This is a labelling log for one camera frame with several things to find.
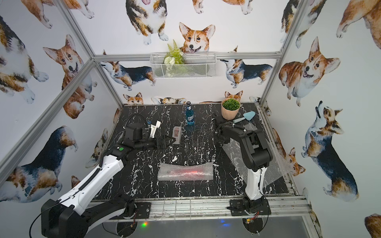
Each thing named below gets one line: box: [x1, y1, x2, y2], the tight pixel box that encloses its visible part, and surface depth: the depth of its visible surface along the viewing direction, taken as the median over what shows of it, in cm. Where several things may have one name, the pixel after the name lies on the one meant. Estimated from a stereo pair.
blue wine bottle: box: [185, 101, 195, 125], surface depth 102 cm
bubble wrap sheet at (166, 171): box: [157, 162, 214, 181], surface depth 82 cm
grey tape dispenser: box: [172, 125, 182, 145], surface depth 102 cm
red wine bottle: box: [162, 169, 211, 178], surface depth 81 cm
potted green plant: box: [221, 97, 241, 121], surface depth 108 cm
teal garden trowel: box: [232, 111, 256, 123], surface depth 116 cm
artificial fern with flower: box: [163, 39, 186, 78], surface depth 86 cm
